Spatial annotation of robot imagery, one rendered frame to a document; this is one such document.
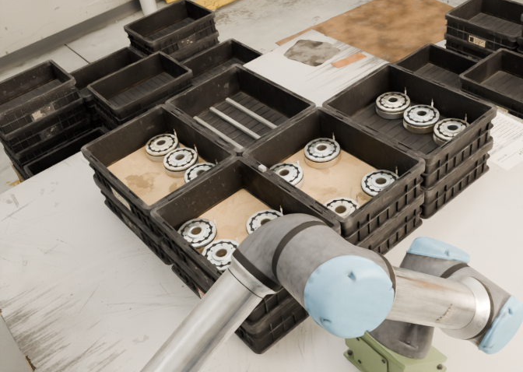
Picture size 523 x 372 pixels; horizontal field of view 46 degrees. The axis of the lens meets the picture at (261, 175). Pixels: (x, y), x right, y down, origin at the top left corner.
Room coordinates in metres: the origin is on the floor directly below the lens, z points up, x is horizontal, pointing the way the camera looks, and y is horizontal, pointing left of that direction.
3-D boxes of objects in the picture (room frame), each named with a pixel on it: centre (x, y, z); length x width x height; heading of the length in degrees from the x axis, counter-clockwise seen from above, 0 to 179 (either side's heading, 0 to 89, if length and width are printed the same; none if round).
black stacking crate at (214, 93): (1.58, 0.03, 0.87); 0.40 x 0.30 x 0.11; 32
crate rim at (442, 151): (1.40, -0.44, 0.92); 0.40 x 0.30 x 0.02; 32
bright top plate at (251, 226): (1.11, 0.01, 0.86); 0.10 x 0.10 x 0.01
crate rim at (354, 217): (1.24, -0.19, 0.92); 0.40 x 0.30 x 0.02; 32
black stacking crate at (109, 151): (1.42, 0.28, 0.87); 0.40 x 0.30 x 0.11; 32
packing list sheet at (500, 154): (1.49, -0.73, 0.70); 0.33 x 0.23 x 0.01; 31
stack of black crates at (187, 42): (3.00, 0.32, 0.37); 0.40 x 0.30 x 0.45; 121
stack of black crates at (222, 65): (2.66, 0.11, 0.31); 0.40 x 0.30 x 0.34; 121
